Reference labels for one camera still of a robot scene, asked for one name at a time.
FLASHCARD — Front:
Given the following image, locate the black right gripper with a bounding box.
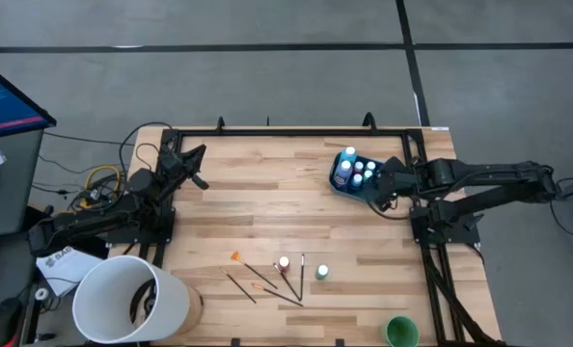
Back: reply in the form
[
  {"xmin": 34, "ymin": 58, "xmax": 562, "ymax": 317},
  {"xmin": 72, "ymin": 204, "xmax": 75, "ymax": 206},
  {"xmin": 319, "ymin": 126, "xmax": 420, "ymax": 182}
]
[{"xmin": 376, "ymin": 156, "xmax": 416, "ymax": 213}]

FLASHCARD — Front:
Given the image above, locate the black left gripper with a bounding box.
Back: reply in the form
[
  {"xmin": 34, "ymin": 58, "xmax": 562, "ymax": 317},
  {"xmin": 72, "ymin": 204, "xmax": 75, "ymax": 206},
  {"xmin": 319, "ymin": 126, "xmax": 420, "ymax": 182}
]
[{"xmin": 158, "ymin": 144, "xmax": 209, "ymax": 191}]

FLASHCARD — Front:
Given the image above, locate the teal plastic bin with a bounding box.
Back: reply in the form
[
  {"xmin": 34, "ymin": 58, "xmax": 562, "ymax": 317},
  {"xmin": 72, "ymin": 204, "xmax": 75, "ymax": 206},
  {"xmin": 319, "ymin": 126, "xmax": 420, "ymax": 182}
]
[{"xmin": 328, "ymin": 149, "xmax": 389, "ymax": 206}]

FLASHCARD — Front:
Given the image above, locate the large purple paint bottle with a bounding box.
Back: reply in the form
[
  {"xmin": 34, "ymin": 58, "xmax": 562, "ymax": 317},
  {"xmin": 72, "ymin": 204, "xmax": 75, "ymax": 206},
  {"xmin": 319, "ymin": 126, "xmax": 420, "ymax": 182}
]
[{"xmin": 333, "ymin": 159, "xmax": 354, "ymax": 189}]

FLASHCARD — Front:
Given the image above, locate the orange bristle black paintbrush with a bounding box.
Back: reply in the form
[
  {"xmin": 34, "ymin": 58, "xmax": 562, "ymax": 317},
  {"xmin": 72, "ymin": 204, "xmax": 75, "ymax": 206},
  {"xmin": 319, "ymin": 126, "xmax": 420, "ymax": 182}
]
[{"xmin": 231, "ymin": 250, "xmax": 279, "ymax": 290}]

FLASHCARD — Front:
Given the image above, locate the copper ferrule black paintbrush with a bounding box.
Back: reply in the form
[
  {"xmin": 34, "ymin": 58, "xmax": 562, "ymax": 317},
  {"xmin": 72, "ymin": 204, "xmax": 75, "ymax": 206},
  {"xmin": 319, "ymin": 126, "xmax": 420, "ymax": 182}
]
[{"xmin": 251, "ymin": 281, "xmax": 305, "ymax": 308}]

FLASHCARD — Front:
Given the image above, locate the green plastic cup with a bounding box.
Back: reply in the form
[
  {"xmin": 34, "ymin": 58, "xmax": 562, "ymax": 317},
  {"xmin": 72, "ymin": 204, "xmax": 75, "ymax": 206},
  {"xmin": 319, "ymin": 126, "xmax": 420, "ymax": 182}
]
[{"xmin": 381, "ymin": 315, "xmax": 421, "ymax": 347}]

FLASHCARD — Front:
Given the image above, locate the black curved object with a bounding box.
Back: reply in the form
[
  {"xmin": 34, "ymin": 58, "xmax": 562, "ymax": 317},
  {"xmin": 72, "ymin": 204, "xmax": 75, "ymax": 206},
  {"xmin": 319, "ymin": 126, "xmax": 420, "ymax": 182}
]
[{"xmin": 129, "ymin": 278, "xmax": 157, "ymax": 325}]

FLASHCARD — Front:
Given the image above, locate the white plastic bucket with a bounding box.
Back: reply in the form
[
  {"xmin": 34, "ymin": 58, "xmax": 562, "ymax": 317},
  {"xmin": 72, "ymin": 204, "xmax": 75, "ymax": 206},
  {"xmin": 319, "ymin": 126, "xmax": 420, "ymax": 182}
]
[{"xmin": 71, "ymin": 254, "xmax": 205, "ymax": 345}]

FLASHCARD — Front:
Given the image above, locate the white paper sheet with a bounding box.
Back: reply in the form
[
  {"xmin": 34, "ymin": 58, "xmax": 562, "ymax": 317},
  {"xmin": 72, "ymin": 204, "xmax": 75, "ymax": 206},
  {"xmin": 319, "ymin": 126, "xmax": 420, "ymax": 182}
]
[{"xmin": 35, "ymin": 245, "xmax": 105, "ymax": 298}]

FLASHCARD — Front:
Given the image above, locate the grey cabinet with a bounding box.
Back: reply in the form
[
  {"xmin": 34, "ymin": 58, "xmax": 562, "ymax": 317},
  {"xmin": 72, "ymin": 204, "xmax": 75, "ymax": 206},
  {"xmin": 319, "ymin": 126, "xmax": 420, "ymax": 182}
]
[{"xmin": 0, "ymin": 128, "xmax": 45, "ymax": 240}]

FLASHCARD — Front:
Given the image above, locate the monitor with blue screen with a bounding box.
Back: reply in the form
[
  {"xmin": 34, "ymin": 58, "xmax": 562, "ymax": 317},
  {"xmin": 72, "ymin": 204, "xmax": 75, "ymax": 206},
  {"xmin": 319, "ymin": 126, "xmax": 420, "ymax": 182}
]
[{"xmin": 0, "ymin": 57, "xmax": 58, "ymax": 142}]

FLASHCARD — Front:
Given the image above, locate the black computer mouse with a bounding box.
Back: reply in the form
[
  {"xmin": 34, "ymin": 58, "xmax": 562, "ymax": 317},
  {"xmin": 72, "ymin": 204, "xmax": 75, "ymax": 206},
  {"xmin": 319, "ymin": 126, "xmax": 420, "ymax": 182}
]
[{"xmin": 0, "ymin": 297, "xmax": 25, "ymax": 347}]

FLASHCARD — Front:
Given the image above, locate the yellow cable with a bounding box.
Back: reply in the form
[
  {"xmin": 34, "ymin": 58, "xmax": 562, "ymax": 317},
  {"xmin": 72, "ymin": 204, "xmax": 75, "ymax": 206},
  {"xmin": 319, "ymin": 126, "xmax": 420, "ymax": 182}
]
[{"xmin": 68, "ymin": 164, "xmax": 123, "ymax": 213}]

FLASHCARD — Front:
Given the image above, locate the black cable bundle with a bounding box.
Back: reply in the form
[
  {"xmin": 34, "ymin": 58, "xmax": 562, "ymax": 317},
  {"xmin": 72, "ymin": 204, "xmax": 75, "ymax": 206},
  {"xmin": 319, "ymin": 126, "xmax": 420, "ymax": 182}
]
[{"xmin": 67, "ymin": 173, "xmax": 128, "ymax": 216}]

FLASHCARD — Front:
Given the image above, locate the black aluminium table frame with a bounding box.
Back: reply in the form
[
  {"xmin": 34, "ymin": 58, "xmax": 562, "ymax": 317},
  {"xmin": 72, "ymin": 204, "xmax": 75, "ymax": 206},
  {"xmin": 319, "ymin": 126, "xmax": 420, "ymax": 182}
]
[{"xmin": 122, "ymin": 125, "xmax": 509, "ymax": 347}]

